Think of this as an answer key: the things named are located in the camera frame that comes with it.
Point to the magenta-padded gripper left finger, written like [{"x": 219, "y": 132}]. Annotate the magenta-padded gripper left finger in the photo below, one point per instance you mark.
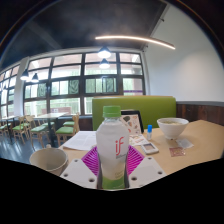
[{"x": 77, "y": 173}]

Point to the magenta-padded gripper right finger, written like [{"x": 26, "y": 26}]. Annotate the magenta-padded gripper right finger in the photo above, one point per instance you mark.
[{"x": 146, "y": 171}]

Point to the green-capped clear drink bottle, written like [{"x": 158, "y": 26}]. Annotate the green-capped clear drink bottle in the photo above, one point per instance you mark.
[{"x": 112, "y": 143}]

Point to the small white handheld device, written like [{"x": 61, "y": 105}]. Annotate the small white handheld device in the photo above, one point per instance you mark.
[{"x": 150, "y": 148}]

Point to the beige paper cup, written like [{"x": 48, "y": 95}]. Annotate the beige paper cup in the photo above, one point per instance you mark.
[{"x": 50, "y": 160}]

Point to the printed colourful leaflet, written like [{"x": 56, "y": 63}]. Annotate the printed colourful leaflet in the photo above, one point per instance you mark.
[{"x": 138, "y": 139}]

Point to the white paper sheets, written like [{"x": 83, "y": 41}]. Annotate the white paper sheets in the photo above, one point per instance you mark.
[{"x": 80, "y": 140}]

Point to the reddish sauce packet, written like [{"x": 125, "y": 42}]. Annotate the reddish sauce packet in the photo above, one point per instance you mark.
[{"x": 177, "y": 151}]

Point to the small blue-capped bottle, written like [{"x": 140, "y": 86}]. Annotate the small blue-capped bottle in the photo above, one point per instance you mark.
[{"x": 149, "y": 132}]

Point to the wooden green-seated chairs group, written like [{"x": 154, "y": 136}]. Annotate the wooden green-seated chairs group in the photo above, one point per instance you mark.
[{"x": 66, "y": 130}]

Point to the clear plastic packet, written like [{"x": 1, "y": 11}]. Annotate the clear plastic packet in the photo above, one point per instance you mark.
[{"x": 184, "y": 143}]

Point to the white ceramic bowl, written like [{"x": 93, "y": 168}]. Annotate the white ceramic bowl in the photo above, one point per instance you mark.
[{"x": 172, "y": 128}]

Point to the green upholstered booth bench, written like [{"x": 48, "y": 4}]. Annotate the green upholstered booth bench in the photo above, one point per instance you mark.
[{"x": 150, "y": 108}]

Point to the wooden dining table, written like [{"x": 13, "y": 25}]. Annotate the wooden dining table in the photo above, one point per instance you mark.
[{"x": 50, "y": 116}]

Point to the large black-framed paned window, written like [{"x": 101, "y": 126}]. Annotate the large black-framed paned window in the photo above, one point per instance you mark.
[{"x": 83, "y": 83}]

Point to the black pendant lamps group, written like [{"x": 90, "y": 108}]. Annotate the black pendant lamps group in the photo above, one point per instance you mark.
[{"x": 104, "y": 53}]

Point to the long curved ceiling light bar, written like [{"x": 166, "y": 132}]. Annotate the long curved ceiling light bar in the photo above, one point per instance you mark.
[{"x": 136, "y": 39}]

